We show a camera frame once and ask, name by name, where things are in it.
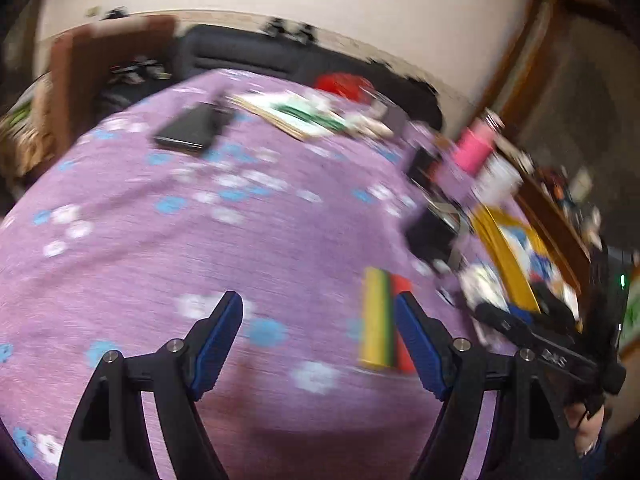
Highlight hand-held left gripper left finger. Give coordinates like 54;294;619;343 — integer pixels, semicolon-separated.
57;290;245;480

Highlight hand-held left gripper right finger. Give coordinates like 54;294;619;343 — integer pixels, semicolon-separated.
394;290;583;480

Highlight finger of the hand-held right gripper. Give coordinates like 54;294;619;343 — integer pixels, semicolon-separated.
472;301;598;378
530;282;583;329

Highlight yellow tray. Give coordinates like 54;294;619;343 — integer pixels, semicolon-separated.
470;205;584;322

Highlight person's right hand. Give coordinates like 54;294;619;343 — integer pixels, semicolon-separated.
562;395;609;461

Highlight wooden headboard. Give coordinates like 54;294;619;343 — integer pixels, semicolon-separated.
500;140;601;291

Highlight purple floral bedsheet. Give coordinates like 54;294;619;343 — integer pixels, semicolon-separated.
0;67;586;480

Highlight white plastic jar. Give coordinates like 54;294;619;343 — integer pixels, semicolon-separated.
472;155;524;206

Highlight pink bottle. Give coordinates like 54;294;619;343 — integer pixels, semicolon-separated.
452;110;506;171

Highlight black box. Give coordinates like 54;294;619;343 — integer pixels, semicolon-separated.
407;147;446;186

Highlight black smartphone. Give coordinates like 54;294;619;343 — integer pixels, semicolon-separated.
152;101;236;156

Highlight cream plush toy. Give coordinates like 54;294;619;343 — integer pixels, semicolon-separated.
345;110;396;139

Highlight paper notebook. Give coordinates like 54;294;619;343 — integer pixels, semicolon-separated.
227;91;351;142

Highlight red plastic bag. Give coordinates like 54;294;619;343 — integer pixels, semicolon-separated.
315;72;376;102

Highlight black and silver tools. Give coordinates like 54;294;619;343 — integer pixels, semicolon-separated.
111;59;173;85

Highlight striped tan cloth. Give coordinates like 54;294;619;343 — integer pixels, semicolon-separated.
0;75;56;177

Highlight black leather sofa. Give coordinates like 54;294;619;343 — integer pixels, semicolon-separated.
95;24;443;131

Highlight brown armchair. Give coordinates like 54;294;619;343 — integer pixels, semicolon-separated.
50;15;178;137

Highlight black device with cable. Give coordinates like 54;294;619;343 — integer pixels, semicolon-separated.
404;210;464;267

